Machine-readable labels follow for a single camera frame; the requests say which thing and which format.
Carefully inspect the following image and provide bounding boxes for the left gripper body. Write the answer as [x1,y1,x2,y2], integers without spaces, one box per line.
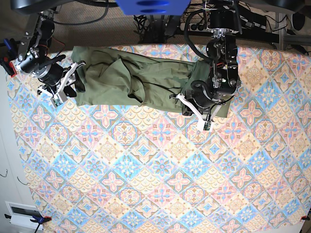
[170,84,231,131]

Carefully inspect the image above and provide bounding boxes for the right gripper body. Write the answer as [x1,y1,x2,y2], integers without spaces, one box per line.
[37,61,86,107]

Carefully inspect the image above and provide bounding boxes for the green t-shirt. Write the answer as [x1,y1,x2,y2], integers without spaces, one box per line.
[70,46,230,118]

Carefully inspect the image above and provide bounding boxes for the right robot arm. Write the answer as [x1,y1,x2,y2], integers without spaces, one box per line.
[17,7,86,107]

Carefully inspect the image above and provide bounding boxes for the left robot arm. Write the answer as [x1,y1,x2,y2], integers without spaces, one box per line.
[170,0,242,132]

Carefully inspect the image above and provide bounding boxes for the blue clamp upper left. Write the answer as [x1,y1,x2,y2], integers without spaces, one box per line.
[0,38,17,77]

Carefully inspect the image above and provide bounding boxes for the blue clamp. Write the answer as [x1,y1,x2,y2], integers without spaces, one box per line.
[4,213,52,233]
[0,38,17,77]

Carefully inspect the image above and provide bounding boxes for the patterned tablecloth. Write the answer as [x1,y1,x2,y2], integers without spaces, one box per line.
[5,47,311,233]

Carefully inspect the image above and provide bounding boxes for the blue clamp lower left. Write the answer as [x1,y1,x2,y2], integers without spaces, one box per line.
[4,213,52,233]

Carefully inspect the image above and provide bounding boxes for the red clamp lower right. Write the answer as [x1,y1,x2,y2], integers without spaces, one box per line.
[300,216,311,221]

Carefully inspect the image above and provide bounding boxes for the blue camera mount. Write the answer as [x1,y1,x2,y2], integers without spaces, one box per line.
[116,0,190,16]

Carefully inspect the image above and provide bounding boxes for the white wall outlet box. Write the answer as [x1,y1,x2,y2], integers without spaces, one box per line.
[5,201,41,230]

